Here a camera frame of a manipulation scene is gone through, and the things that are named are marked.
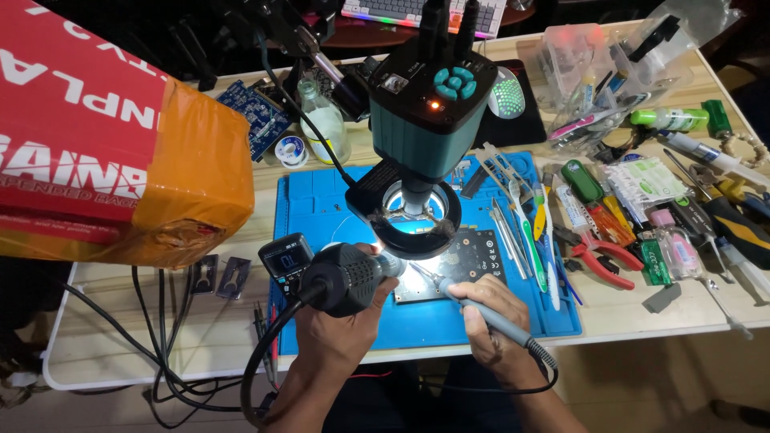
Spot person's left hand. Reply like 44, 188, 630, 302
294, 242, 386, 381

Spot person's right hand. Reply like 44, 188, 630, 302
446, 275, 546, 387

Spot grey soldering iron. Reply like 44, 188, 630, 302
411, 262, 560, 396

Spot black hot air gun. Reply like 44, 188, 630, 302
239, 242, 409, 431

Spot red black meter probes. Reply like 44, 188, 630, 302
252, 299, 282, 393

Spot white blue toothbrush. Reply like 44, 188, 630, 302
533, 182, 562, 312

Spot black circuit board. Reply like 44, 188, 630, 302
394, 225, 508, 305

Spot person's dark trousers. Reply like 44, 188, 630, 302
322, 360, 525, 433

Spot black digital meter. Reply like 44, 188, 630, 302
258, 233, 315, 297

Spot silver tweezers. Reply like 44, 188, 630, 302
490, 197, 529, 281

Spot grey metal stencil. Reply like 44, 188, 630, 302
190, 254, 220, 296
216, 257, 253, 300

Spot blue silicone work mat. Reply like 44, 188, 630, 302
274, 150, 583, 356

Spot white flux tube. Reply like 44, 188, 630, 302
556, 183, 597, 236

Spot orange translucent cutter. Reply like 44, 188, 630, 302
586, 202, 636, 248

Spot grey rubber block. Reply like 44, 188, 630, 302
641, 282, 683, 315

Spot green folding knife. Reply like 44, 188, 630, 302
561, 159, 605, 204

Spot pink liquid bottle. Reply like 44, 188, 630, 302
649, 208, 704, 281

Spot black mouse pad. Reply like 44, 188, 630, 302
472, 59, 547, 150

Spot packet of cotton swabs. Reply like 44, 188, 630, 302
603, 157, 689, 212

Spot clear glass bottle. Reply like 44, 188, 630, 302
298, 77, 352, 166

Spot black flux syringe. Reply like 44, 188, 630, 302
667, 196, 732, 283

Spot blue circuit board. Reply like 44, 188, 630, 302
215, 79, 294, 162

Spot white honeycomb mouse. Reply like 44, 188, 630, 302
487, 66, 527, 120

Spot yellow black screwdriver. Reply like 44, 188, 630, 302
691, 168, 770, 269

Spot clear plastic tool container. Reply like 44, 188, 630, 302
534, 23, 694, 158

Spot green white squeeze bottle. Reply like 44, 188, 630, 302
630, 107, 711, 132

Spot large white syringe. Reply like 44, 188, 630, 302
658, 129, 770, 188

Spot green lighter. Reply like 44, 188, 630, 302
702, 99, 734, 140

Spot red orange taped carton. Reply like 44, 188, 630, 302
0, 0, 256, 269

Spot white backlit keyboard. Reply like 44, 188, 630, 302
341, 0, 509, 39

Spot clear plastic bag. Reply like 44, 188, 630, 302
612, 0, 742, 64

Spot green handled toothbrush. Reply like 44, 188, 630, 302
508, 179, 549, 294

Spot red handled pliers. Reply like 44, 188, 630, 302
552, 224, 645, 291

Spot black ring light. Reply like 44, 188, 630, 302
345, 159, 463, 261

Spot bundle of black cables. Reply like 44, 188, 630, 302
59, 265, 284, 430

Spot solder wire spool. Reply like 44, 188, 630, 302
275, 136, 310, 168

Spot teal black microscope camera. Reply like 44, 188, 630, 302
368, 36, 499, 208

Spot beige bead bracelet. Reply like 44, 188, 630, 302
718, 130, 770, 170

